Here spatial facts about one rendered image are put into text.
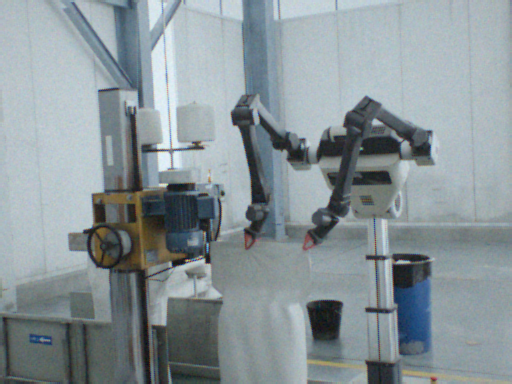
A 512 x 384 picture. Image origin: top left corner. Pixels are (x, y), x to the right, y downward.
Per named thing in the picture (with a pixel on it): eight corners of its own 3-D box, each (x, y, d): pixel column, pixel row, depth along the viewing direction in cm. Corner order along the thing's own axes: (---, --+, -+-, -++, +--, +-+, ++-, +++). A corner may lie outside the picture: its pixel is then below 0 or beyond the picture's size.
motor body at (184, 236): (210, 249, 299) (207, 189, 297) (190, 254, 285) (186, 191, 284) (180, 248, 306) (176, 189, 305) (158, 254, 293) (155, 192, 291)
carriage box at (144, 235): (189, 257, 319) (185, 186, 317) (141, 270, 289) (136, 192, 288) (144, 256, 331) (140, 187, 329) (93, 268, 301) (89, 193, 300)
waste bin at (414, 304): (446, 341, 538) (442, 253, 535) (427, 360, 493) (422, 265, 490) (383, 335, 562) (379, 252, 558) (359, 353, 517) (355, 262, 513)
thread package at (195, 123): (223, 142, 310) (221, 102, 309) (202, 143, 295) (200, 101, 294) (191, 144, 318) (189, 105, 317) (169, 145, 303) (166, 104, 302)
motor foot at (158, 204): (178, 215, 299) (177, 194, 298) (161, 218, 288) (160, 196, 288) (160, 215, 303) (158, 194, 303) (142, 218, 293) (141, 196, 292)
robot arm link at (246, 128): (257, 106, 300) (235, 107, 305) (251, 110, 295) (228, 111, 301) (276, 199, 316) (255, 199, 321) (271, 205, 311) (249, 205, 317)
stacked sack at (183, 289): (210, 292, 641) (210, 276, 640) (168, 309, 582) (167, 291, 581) (170, 290, 661) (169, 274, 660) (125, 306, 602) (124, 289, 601)
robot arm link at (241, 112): (257, 86, 300) (236, 88, 305) (250, 115, 295) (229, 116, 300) (300, 137, 335) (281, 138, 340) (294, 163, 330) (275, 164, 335)
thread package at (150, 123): (170, 144, 322) (168, 107, 321) (151, 145, 309) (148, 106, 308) (143, 146, 329) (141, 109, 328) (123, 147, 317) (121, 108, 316)
